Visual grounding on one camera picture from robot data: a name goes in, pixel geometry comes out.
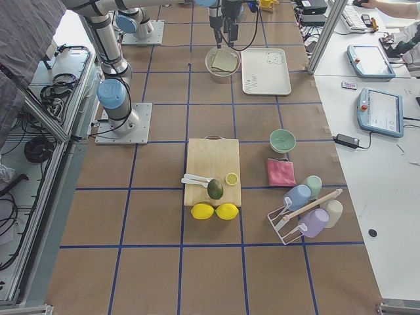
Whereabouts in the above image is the cream cup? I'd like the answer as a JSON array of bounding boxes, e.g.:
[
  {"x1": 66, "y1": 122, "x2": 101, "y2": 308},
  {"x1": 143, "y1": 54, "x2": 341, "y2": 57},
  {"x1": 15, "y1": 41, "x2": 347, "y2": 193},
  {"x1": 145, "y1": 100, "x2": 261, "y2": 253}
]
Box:
[{"x1": 320, "y1": 199, "x2": 343, "y2": 228}]

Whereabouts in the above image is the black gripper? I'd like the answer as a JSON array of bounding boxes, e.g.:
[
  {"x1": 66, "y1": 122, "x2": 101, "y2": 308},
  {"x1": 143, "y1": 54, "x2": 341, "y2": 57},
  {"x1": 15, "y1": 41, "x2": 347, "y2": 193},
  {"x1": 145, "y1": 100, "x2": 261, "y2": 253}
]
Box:
[{"x1": 208, "y1": 0, "x2": 242, "y2": 49}]

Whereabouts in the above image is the green cup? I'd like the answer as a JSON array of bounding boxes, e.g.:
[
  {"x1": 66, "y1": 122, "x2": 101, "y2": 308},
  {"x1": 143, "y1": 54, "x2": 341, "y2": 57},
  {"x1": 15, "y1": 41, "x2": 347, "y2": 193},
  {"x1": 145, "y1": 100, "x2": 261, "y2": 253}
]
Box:
[{"x1": 302, "y1": 175, "x2": 322, "y2": 200}]

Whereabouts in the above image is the whole lemon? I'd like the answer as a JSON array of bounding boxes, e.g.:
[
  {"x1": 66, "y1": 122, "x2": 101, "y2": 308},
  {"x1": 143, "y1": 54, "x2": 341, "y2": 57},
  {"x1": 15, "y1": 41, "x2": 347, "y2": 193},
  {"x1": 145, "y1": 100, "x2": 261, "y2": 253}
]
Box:
[
  {"x1": 215, "y1": 203, "x2": 239, "y2": 221},
  {"x1": 191, "y1": 203, "x2": 215, "y2": 220}
]

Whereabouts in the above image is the cream bear tray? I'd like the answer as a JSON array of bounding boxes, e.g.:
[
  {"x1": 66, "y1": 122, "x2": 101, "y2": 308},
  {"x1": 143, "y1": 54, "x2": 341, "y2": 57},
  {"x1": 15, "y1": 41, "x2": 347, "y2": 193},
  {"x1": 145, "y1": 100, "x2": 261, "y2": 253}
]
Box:
[{"x1": 241, "y1": 48, "x2": 292, "y2": 96}]

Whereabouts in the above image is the lower blue teach pendant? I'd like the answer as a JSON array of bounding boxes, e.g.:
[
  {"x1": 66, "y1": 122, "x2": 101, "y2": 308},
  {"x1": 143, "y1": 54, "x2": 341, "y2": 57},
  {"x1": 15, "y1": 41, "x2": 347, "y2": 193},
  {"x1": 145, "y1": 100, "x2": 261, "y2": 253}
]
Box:
[{"x1": 356, "y1": 88, "x2": 404, "y2": 138}]

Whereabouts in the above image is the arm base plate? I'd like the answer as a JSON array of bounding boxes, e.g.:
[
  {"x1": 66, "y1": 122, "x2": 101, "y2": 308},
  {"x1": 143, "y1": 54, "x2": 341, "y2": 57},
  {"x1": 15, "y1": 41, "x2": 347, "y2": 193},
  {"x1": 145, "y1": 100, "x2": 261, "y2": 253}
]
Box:
[
  {"x1": 122, "y1": 20, "x2": 165, "y2": 46},
  {"x1": 95, "y1": 102, "x2": 152, "y2": 145}
]

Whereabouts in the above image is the purple cup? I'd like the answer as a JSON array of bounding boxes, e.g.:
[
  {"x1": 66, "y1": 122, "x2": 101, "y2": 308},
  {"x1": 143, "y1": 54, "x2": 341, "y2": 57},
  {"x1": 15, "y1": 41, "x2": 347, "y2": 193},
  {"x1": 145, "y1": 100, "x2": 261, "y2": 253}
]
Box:
[{"x1": 298, "y1": 208, "x2": 329, "y2": 238}]

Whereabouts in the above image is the blue cup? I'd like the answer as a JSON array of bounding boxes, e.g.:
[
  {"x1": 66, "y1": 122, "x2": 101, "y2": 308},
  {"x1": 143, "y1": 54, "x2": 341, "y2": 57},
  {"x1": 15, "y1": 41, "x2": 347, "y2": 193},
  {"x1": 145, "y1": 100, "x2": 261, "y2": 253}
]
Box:
[{"x1": 283, "y1": 184, "x2": 311, "y2": 211}]

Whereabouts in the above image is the upper blue teach pendant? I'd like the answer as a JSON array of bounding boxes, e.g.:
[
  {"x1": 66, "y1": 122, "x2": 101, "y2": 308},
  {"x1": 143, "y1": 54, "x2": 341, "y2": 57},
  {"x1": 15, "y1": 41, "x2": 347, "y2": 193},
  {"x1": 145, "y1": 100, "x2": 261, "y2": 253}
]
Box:
[{"x1": 346, "y1": 45, "x2": 396, "y2": 79}]

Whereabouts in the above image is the white wire cup rack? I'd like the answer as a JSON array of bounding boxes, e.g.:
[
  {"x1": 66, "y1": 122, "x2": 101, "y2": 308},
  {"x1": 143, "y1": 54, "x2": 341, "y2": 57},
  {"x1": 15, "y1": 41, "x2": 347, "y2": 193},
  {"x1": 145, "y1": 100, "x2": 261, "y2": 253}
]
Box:
[{"x1": 267, "y1": 188, "x2": 343, "y2": 245}]

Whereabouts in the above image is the white plastic fork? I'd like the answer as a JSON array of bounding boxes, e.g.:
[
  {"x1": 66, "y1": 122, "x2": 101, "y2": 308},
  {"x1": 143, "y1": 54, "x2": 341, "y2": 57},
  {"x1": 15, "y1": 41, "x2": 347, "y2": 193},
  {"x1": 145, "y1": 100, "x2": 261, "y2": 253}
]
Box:
[{"x1": 181, "y1": 178, "x2": 208, "y2": 188}]

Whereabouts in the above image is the small card packet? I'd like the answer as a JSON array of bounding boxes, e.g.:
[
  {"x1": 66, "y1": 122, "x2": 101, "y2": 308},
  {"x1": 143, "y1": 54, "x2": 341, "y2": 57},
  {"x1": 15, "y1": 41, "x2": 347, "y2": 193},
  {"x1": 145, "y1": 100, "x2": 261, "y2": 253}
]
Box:
[{"x1": 341, "y1": 81, "x2": 358, "y2": 91}]

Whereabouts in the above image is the right whole lemon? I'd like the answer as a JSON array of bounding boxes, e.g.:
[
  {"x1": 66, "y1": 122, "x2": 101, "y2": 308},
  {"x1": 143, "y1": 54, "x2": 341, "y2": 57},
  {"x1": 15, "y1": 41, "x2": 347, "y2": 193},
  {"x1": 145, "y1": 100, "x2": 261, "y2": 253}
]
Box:
[{"x1": 215, "y1": 203, "x2": 239, "y2": 221}]

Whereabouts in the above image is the avocado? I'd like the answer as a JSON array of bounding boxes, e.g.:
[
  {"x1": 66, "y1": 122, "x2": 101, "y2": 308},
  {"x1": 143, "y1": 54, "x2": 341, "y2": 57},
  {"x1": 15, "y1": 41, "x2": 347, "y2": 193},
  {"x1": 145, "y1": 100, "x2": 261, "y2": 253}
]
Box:
[{"x1": 207, "y1": 178, "x2": 224, "y2": 200}]

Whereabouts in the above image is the aluminium frame post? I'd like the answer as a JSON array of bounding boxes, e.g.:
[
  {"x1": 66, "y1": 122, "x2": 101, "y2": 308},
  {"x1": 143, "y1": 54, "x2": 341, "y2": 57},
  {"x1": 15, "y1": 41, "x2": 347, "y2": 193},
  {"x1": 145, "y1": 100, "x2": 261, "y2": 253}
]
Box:
[{"x1": 307, "y1": 0, "x2": 347, "y2": 75}]

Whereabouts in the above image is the bread slice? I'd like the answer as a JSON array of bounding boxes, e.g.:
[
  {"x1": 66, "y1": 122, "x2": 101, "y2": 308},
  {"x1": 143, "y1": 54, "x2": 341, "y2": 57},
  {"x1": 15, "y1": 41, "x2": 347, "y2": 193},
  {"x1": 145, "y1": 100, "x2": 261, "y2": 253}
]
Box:
[{"x1": 211, "y1": 51, "x2": 238, "y2": 73}]

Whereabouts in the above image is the cream round plate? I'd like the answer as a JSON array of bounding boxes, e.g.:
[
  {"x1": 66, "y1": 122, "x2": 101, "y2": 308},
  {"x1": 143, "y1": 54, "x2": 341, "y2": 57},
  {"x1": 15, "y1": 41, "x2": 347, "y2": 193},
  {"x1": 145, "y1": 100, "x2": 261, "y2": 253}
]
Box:
[{"x1": 205, "y1": 47, "x2": 241, "y2": 77}]

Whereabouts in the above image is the pink cloth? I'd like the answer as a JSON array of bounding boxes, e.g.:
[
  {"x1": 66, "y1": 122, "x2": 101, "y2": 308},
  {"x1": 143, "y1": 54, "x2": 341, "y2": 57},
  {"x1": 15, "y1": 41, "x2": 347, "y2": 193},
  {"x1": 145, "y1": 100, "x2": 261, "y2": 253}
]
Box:
[{"x1": 267, "y1": 158, "x2": 296, "y2": 187}]

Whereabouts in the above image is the wooden cutting board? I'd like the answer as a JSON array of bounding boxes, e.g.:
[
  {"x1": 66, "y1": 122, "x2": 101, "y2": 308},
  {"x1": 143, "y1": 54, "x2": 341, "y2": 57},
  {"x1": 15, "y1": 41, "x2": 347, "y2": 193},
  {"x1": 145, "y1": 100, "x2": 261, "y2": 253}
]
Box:
[{"x1": 184, "y1": 138, "x2": 242, "y2": 207}]

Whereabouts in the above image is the black power adapter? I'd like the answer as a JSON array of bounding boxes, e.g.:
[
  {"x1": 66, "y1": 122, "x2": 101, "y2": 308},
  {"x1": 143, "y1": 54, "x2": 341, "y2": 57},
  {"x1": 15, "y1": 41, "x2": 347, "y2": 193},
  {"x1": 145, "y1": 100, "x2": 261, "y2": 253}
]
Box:
[{"x1": 333, "y1": 133, "x2": 360, "y2": 149}]

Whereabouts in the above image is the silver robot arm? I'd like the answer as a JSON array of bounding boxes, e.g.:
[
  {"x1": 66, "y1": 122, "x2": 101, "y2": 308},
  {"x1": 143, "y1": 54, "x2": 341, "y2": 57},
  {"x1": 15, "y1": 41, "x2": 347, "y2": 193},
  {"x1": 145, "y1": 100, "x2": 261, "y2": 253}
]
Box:
[
  {"x1": 112, "y1": 7, "x2": 165, "y2": 45},
  {"x1": 62, "y1": 1, "x2": 174, "y2": 137}
]

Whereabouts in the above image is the light green bowl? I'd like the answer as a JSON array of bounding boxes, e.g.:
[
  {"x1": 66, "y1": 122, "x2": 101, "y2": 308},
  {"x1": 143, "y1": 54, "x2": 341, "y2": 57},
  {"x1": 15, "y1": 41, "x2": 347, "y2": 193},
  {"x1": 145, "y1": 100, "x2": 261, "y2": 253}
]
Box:
[{"x1": 269, "y1": 129, "x2": 296, "y2": 154}]

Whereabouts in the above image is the lemon slice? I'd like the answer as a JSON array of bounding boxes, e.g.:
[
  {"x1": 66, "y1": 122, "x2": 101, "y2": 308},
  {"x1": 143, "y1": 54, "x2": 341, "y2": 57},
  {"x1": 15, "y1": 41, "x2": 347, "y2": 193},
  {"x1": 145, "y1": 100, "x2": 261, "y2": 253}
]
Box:
[{"x1": 224, "y1": 172, "x2": 239, "y2": 186}]

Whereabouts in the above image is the left whole lemon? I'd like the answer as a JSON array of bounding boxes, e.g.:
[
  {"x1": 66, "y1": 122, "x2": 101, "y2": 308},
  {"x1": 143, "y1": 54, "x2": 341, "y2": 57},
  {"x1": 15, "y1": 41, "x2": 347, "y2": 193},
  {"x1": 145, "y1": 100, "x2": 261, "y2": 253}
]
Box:
[{"x1": 191, "y1": 203, "x2": 215, "y2": 220}]

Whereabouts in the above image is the blue teach pendant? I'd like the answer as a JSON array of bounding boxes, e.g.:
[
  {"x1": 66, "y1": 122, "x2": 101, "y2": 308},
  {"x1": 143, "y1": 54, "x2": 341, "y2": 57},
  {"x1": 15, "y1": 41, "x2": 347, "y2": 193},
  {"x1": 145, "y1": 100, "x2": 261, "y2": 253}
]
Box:
[
  {"x1": 346, "y1": 45, "x2": 396, "y2": 79},
  {"x1": 356, "y1": 88, "x2": 404, "y2": 138}
]

